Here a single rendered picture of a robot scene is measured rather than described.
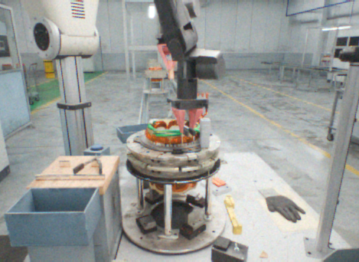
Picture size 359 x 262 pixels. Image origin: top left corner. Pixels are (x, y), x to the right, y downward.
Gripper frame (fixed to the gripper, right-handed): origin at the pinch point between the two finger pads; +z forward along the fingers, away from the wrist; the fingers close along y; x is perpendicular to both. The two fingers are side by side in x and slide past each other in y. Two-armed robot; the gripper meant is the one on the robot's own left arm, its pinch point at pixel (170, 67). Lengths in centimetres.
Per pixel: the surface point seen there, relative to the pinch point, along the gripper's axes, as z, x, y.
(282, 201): 49, -39, 32
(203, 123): 18.7, -10.6, -1.9
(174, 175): 33.9, -1.5, -5.0
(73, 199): 37.7, 21.1, -21.8
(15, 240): 44, 28, -32
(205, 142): 24.3, -10.8, 0.2
